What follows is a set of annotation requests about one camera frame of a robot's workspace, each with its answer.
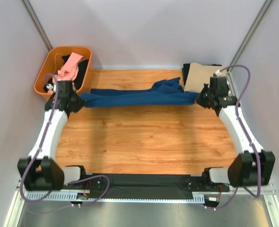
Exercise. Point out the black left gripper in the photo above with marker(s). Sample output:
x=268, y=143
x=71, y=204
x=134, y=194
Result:
x=81, y=103

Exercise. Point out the aluminium front rail frame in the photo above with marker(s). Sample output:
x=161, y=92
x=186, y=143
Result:
x=94, y=186

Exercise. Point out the right aluminium corner post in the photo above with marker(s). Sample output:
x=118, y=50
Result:
x=253, y=28

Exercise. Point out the pink t shirt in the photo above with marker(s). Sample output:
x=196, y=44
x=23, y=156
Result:
x=70, y=69

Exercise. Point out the folded black t shirt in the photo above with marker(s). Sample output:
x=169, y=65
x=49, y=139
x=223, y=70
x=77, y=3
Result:
x=186, y=67

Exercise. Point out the aluminium corner post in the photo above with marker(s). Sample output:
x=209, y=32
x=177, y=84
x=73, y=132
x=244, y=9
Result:
x=253, y=28
x=37, y=24

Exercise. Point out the folded beige t shirt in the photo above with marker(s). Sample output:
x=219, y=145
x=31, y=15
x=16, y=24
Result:
x=199, y=75

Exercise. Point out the black garment in basket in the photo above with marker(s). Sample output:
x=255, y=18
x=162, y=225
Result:
x=77, y=83

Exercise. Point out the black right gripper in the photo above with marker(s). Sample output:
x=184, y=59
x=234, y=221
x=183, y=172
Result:
x=198, y=100

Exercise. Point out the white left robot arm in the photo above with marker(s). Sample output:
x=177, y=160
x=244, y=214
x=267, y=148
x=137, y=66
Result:
x=49, y=146

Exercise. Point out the left aluminium corner post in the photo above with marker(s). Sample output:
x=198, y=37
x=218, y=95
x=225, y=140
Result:
x=37, y=24

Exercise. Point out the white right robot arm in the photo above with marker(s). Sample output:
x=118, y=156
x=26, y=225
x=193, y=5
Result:
x=253, y=165

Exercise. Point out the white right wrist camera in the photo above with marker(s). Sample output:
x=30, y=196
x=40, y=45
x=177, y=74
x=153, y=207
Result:
x=219, y=73

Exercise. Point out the orange plastic laundry basket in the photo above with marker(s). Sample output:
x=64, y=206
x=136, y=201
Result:
x=54, y=62

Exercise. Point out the blue printed t shirt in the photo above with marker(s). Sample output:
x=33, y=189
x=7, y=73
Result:
x=163, y=92

